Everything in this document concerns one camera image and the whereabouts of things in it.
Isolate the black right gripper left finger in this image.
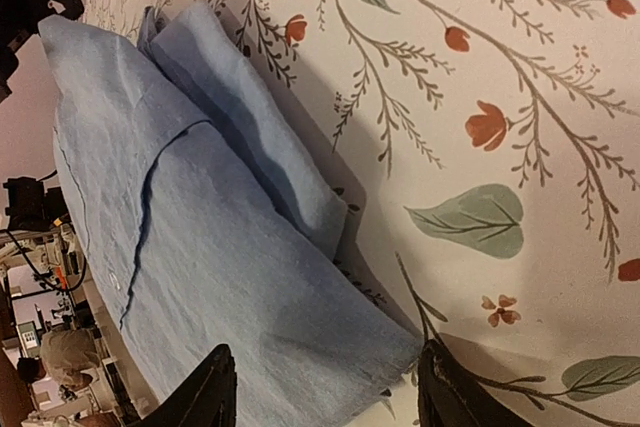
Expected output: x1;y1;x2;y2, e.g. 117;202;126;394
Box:
137;344;237;427

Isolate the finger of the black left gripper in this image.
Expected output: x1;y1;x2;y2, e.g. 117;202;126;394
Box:
1;0;84;47

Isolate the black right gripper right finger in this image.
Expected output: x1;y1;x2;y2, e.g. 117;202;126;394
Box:
417;339;520;426

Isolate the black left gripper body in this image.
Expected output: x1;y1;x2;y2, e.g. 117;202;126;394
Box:
0;42;22;102

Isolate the light blue shirt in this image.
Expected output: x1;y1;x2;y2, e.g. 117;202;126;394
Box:
39;3;422;426

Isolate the floral patterned tablecloth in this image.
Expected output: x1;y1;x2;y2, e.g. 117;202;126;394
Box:
86;0;639;426

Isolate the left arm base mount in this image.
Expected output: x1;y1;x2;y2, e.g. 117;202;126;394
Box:
2;177;69;232

